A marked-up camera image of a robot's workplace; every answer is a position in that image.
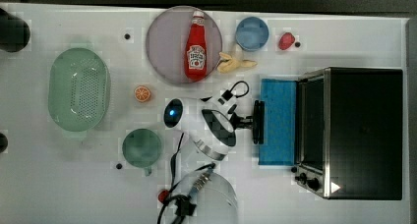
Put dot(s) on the green perforated colander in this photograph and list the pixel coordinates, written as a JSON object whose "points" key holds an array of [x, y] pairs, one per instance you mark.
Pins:
{"points": [[78, 91]]}

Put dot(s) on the small black post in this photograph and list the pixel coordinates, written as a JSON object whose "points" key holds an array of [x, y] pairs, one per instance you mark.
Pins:
{"points": [[3, 143]]}

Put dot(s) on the green cup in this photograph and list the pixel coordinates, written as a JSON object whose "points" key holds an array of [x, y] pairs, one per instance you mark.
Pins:
{"points": [[142, 148]]}

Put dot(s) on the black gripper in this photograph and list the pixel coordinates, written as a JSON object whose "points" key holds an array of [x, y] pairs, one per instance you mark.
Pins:
{"points": [[239, 122]]}

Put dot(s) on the red strawberry toy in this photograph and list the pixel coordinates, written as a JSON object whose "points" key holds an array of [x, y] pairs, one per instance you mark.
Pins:
{"points": [[286, 41]]}

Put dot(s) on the blue bowl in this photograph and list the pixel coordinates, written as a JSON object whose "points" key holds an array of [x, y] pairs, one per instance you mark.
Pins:
{"points": [[252, 34]]}

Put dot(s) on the black cylinder base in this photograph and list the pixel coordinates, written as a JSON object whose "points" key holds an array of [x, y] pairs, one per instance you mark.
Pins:
{"points": [[14, 32]]}

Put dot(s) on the yellow banana peel toy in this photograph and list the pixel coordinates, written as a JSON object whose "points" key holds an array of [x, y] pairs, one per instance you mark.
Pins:
{"points": [[229, 63]]}

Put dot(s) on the red ketchup bottle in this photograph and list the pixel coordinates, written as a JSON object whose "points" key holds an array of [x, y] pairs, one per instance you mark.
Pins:
{"points": [[195, 55]]}

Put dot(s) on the black toaster oven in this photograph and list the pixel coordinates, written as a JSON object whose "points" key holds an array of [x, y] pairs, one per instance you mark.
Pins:
{"points": [[339, 129]]}

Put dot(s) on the orange slice toy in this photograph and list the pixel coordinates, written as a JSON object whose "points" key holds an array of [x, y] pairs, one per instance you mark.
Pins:
{"points": [[142, 93]]}

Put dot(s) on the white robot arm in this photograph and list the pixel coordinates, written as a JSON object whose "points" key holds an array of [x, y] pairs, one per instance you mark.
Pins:
{"points": [[210, 124]]}

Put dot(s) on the purple round plate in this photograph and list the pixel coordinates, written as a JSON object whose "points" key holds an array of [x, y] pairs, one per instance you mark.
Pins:
{"points": [[166, 43]]}

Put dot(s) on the red tomato toy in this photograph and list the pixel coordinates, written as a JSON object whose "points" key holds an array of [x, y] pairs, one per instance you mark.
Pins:
{"points": [[162, 196]]}

